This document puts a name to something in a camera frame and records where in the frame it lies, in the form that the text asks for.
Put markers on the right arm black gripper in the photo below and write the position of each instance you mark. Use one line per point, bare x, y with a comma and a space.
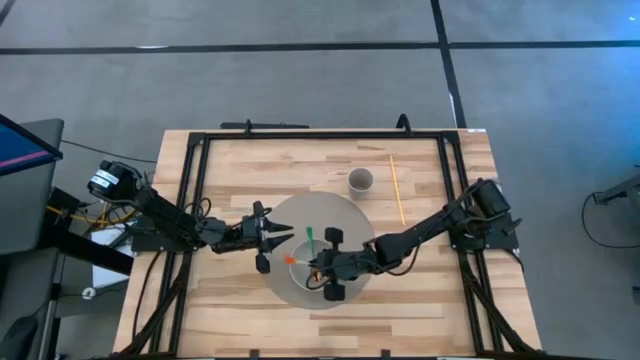
340, 265

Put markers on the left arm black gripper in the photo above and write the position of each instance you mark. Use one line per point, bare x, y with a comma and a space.
247, 235

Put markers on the white round bowl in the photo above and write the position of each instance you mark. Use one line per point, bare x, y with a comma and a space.
299, 275

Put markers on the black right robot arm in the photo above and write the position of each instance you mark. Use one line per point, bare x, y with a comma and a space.
425, 232

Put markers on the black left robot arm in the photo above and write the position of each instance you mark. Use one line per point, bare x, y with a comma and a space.
160, 212

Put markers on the large round grey plate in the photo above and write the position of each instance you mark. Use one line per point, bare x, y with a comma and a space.
320, 210

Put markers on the grey cup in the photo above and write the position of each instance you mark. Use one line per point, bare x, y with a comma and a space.
360, 182

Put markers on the black clamp bar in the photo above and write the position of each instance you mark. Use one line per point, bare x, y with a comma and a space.
265, 125

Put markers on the thin yellow stick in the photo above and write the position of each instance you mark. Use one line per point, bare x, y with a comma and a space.
395, 180

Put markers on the black hook clamp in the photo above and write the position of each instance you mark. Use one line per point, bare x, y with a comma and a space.
403, 122

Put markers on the white paper sheet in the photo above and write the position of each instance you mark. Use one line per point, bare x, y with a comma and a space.
107, 275

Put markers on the black desk support bar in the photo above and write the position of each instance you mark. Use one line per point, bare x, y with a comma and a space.
100, 257

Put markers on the white tape roll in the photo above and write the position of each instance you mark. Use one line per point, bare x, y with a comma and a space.
88, 293

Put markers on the monitor with blue screen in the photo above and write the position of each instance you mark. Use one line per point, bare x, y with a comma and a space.
20, 150

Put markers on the black computer mouse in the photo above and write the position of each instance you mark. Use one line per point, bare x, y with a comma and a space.
17, 340

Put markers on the grey floor stand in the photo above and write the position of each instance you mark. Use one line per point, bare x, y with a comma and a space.
620, 190

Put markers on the black aluminium table frame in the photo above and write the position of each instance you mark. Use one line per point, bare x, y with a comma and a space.
325, 135

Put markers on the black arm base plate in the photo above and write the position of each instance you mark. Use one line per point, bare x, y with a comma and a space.
150, 245
495, 243

